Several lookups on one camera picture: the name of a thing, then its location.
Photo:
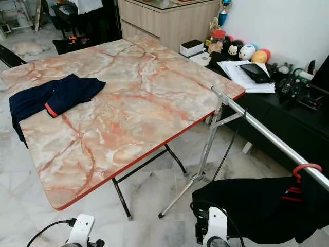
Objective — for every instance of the red lid jar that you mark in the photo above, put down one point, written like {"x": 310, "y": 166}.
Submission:
{"x": 217, "y": 42}

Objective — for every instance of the white blue plush ball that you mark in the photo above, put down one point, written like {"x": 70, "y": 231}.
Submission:
{"x": 247, "y": 52}

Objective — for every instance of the white box black lid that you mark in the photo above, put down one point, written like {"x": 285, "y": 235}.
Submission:
{"x": 191, "y": 50}

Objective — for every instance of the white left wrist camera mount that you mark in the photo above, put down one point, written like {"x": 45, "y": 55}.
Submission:
{"x": 83, "y": 227}

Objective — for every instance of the orange plush ball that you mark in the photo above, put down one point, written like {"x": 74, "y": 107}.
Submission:
{"x": 261, "y": 56}

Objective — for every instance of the black mouse plush ball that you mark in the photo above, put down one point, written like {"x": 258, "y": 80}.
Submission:
{"x": 235, "y": 49}

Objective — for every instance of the dark furniture with white cloth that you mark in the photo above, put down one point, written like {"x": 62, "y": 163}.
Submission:
{"x": 77, "y": 28}

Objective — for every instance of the black wallet pouch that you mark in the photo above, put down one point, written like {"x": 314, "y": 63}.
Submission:
{"x": 254, "y": 72}

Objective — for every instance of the pale fluffy floor mat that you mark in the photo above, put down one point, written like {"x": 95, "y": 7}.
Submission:
{"x": 31, "y": 49}

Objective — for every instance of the black printed t-shirt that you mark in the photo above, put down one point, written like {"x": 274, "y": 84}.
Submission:
{"x": 257, "y": 211}

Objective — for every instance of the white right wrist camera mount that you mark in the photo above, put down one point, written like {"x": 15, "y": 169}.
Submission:
{"x": 217, "y": 224}

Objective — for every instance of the navy blue garment red trim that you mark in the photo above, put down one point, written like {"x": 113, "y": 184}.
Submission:
{"x": 72, "y": 92}

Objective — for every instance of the thin black clothes hanger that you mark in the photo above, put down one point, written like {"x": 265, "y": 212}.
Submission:
{"x": 230, "y": 144}

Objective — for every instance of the blue silver trophy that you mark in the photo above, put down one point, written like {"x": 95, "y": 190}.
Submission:
{"x": 224, "y": 14}

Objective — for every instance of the light wooden cabinet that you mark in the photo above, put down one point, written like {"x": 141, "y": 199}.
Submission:
{"x": 164, "y": 23}

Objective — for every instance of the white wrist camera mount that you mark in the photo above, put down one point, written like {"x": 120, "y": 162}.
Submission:
{"x": 217, "y": 224}
{"x": 83, "y": 227}

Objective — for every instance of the marble top folding table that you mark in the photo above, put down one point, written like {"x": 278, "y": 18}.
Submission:
{"x": 133, "y": 113}

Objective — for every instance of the white paper stack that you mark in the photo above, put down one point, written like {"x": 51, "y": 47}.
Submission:
{"x": 234, "y": 72}

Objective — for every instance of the red plastic clothes hanger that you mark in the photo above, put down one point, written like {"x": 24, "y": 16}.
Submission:
{"x": 306, "y": 165}

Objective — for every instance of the chrome clothes rack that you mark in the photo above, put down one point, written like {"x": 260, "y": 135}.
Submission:
{"x": 272, "y": 139}

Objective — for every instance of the black electronics cluster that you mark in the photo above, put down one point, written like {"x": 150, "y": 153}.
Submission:
{"x": 293, "y": 87}

